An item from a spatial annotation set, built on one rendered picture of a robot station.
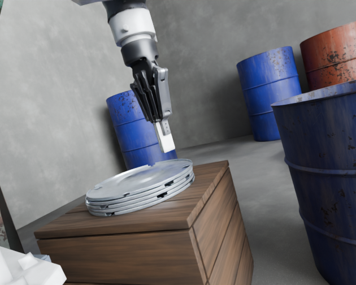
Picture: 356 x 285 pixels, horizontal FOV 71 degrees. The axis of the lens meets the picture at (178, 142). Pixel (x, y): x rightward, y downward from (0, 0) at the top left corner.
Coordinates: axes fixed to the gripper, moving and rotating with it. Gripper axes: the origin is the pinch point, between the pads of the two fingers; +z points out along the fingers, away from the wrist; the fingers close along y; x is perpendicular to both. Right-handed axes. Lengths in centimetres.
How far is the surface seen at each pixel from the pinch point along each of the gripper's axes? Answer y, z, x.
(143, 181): -8.8, 9.9, -4.1
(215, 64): -191, -46, 230
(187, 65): -226, -56, 214
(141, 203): -1.5, 12.1, -9.3
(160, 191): 0.0, 11.1, -5.0
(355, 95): 29.1, 1.6, 23.4
